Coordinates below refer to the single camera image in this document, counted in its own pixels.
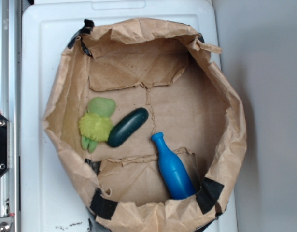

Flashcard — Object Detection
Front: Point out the dark green plastic pickle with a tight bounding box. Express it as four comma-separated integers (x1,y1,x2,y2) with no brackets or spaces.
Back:
107,107,149,147

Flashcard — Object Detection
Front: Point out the green plush toy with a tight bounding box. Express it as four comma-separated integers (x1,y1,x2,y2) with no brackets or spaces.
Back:
78,97,116,153

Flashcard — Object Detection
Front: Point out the black mounting plate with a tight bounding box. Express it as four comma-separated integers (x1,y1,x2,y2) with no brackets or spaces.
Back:
0,113,10,179

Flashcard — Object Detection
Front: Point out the aluminium frame rail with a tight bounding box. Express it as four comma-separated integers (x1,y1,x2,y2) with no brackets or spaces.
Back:
0,0,22,232

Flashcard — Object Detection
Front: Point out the white plastic lid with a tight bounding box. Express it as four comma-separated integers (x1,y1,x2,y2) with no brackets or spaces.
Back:
20,0,237,232

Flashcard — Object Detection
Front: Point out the blue plastic bottle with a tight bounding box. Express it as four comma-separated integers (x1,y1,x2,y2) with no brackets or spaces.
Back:
151,132,196,200

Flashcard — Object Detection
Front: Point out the brown paper lined bin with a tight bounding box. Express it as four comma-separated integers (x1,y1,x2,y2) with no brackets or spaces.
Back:
44,18,247,232

